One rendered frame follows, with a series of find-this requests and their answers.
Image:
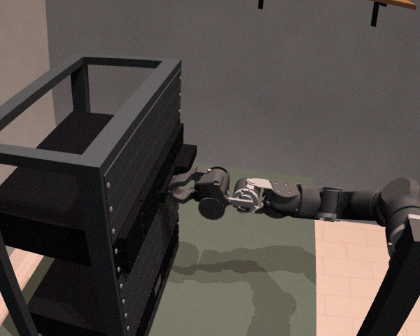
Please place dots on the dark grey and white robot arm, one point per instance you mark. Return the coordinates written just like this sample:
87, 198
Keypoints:
391, 207

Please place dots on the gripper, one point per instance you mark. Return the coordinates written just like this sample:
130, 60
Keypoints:
211, 190

